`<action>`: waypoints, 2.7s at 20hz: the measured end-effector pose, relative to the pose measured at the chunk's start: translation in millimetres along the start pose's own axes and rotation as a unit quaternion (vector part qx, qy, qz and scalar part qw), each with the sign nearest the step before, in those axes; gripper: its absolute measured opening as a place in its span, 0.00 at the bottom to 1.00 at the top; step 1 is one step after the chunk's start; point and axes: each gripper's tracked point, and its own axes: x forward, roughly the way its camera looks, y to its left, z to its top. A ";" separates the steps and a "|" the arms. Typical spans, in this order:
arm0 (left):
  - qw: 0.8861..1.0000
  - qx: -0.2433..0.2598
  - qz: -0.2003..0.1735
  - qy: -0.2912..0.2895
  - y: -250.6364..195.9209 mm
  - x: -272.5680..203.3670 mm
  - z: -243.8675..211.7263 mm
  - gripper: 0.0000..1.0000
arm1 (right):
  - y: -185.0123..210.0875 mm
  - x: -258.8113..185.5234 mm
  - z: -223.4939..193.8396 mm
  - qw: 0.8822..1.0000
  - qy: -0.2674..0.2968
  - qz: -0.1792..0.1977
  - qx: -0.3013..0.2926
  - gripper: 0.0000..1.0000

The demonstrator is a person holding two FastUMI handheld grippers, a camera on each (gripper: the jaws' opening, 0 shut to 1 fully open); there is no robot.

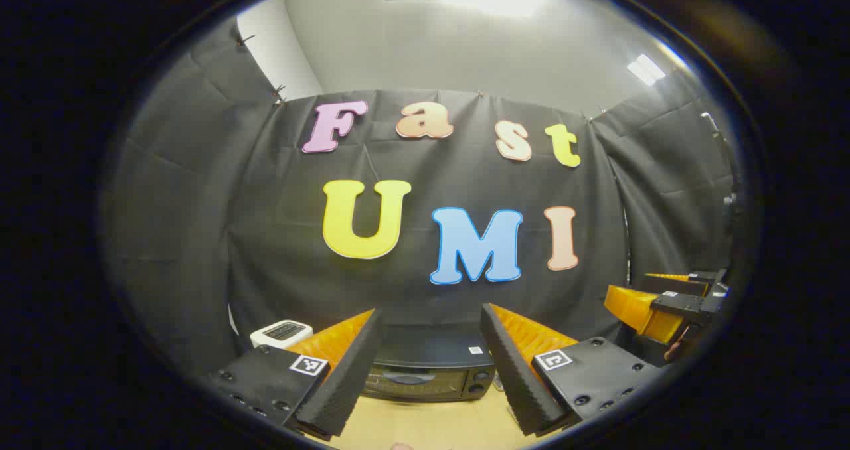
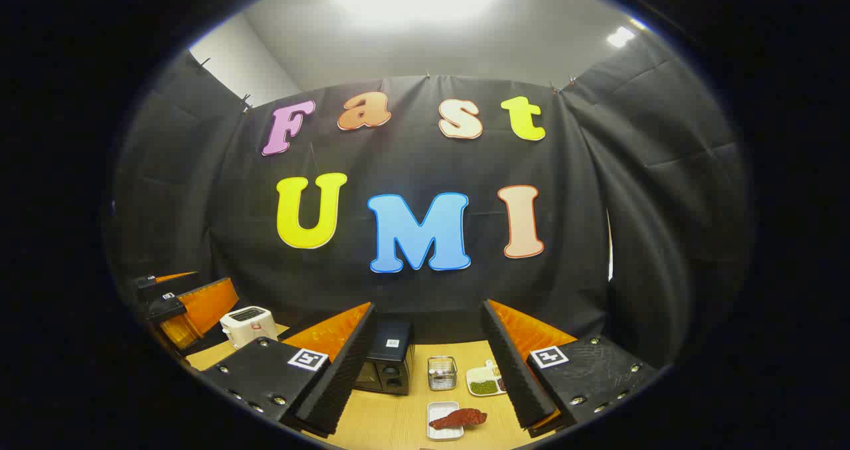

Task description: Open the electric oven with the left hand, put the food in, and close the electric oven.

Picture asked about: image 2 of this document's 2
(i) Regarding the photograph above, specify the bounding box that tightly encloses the black electric oven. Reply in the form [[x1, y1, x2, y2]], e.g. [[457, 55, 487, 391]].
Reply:
[[354, 320, 414, 396]]

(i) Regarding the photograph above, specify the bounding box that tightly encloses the white toaster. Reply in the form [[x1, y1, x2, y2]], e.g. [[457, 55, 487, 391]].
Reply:
[[220, 306, 279, 350]]

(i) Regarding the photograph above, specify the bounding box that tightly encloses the red-brown meat strip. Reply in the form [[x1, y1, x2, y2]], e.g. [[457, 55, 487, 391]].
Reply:
[[429, 408, 488, 430]]

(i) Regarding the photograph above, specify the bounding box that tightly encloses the white rectangular plate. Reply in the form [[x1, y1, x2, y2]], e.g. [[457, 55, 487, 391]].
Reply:
[[426, 401, 465, 441]]

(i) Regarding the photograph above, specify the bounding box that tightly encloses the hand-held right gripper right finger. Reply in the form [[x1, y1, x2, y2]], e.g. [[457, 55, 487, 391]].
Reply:
[[479, 299, 659, 437]]

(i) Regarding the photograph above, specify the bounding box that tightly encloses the small wire basket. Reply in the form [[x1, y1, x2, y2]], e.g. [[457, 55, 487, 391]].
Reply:
[[427, 355, 458, 392]]

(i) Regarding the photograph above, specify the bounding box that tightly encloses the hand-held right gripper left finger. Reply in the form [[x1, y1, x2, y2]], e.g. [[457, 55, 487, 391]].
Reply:
[[198, 302, 378, 437]]

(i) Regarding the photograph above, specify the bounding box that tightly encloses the black backdrop cloth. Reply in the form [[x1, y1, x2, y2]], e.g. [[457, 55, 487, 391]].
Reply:
[[106, 35, 754, 371]]

